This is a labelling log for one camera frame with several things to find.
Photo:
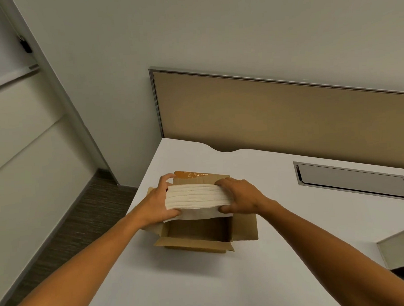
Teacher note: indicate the beige desk partition panel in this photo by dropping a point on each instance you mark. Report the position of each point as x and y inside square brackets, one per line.
[280, 117]

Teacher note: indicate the cream leaf-patterned tissue box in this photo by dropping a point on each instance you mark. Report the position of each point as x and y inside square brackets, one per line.
[400, 249]

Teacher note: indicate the person's left hand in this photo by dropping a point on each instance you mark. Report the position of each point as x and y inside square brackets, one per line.
[154, 208]

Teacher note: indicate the white wall rail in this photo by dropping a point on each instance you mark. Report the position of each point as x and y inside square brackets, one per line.
[5, 78]

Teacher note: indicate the person's right hand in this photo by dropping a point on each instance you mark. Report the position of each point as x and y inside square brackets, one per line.
[245, 196]

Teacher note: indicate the person's right forearm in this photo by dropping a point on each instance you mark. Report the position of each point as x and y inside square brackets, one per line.
[333, 252]

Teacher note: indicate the black wall fixture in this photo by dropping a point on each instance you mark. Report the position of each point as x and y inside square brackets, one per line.
[25, 45]

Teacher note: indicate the stack of white tissues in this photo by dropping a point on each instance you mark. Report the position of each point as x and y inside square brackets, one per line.
[197, 198]

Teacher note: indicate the orange-brown cardboard box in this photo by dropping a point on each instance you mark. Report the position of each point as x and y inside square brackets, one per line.
[195, 231]

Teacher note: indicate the person's left forearm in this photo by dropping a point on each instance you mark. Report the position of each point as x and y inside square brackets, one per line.
[77, 273]

